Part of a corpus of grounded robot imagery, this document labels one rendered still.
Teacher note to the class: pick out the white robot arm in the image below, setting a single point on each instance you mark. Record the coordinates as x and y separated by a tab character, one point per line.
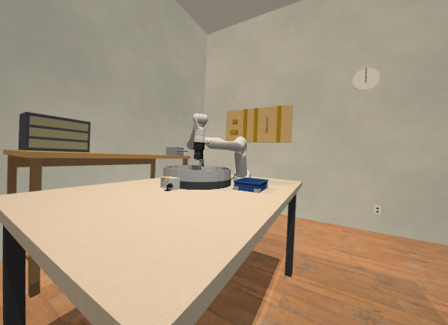
239	145

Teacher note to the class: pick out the blue crate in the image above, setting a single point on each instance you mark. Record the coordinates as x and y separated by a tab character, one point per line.
250	185

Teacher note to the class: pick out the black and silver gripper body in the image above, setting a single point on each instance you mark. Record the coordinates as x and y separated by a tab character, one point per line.
199	146

